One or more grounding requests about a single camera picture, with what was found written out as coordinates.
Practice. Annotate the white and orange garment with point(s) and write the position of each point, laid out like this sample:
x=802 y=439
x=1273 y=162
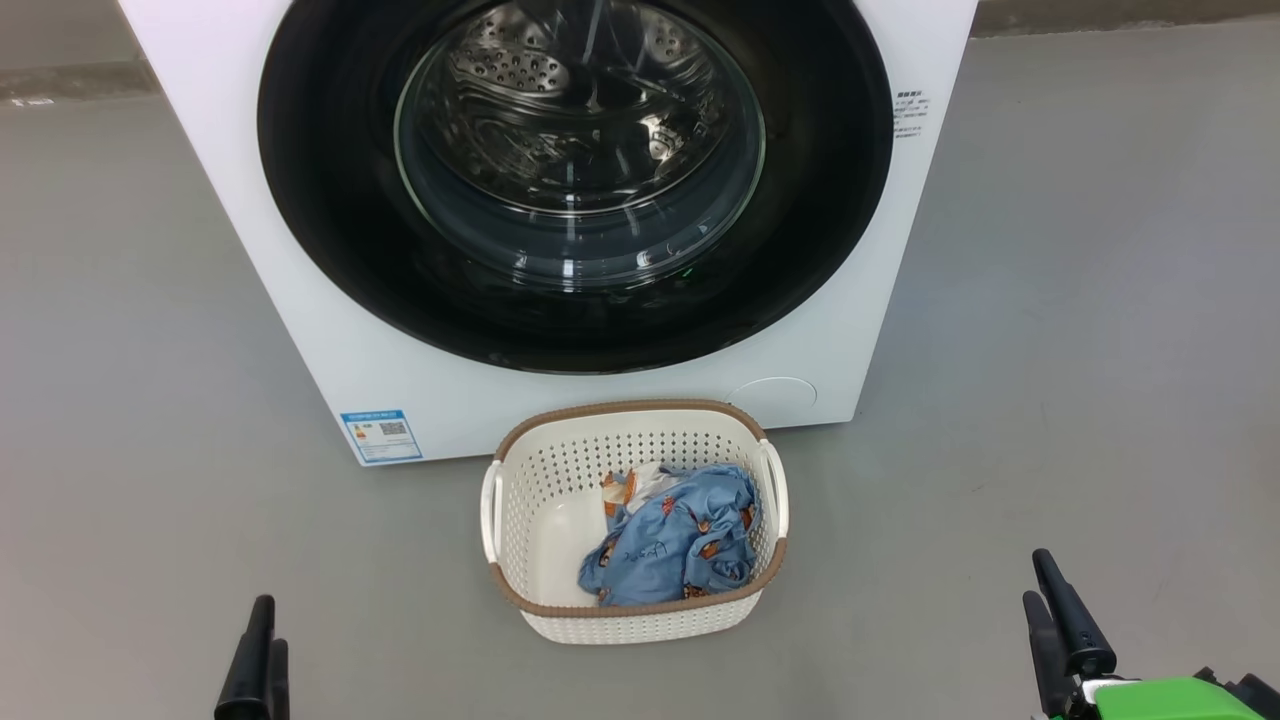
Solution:
x=640 y=485

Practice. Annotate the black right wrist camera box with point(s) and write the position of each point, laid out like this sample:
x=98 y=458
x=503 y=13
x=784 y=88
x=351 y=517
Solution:
x=1262 y=698

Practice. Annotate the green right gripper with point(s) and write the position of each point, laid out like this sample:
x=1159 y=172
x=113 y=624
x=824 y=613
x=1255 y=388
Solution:
x=1160 y=700

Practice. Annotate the blue printed garment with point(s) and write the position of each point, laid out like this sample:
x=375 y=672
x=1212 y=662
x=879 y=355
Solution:
x=660 y=545

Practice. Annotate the printed warning text label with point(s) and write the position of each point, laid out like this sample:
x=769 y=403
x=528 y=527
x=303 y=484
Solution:
x=910 y=113

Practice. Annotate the stainless steel washing machine drum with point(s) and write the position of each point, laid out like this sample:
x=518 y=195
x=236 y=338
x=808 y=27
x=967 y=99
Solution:
x=520 y=70

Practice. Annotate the white basket with brown rim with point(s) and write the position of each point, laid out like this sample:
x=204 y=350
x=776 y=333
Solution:
x=540 y=520

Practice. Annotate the black round glass washer door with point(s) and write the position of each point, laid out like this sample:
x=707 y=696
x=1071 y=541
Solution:
x=330 y=200

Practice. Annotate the round white filter cover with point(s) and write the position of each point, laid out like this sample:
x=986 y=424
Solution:
x=775 y=400

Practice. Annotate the white washing machine body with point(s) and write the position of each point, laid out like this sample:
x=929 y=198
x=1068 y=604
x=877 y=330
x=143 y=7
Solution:
x=300 y=300

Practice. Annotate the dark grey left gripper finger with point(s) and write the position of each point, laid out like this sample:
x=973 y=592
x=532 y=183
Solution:
x=279 y=690
x=248 y=680

